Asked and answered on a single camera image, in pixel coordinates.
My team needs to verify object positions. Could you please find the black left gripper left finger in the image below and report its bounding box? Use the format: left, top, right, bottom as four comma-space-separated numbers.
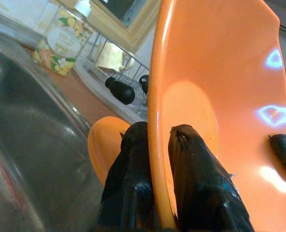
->
96, 120, 161, 232

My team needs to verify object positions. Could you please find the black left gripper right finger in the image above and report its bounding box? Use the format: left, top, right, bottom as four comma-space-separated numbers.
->
168, 124, 255, 232

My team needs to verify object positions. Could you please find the orange plastic bowl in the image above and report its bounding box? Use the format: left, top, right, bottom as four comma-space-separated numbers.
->
146, 0, 286, 232

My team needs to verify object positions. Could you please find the orange plastic plate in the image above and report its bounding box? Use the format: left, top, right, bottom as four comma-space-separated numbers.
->
87, 116, 132, 187

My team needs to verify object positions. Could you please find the small black grinder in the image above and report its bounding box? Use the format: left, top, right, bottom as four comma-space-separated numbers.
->
105, 76, 136, 105

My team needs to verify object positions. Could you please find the white drain tray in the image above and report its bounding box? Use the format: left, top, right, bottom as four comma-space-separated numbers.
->
73, 60, 150, 125

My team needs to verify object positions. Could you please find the stainless steel sink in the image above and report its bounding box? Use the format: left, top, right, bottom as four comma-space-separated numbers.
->
0, 11, 105, 232

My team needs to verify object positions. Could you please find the cream mug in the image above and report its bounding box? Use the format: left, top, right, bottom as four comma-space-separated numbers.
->
95, 41, 135, 73

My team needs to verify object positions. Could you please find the floral dish soap bottle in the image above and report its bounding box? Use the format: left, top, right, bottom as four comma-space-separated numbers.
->
32, 0, 96, 77

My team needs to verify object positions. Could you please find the wire dish rack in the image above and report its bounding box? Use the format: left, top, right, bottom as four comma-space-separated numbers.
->
84, 31, 151, 114

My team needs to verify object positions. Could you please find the wooden window frame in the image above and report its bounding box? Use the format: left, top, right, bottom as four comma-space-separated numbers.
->
87, 0, 162, 53

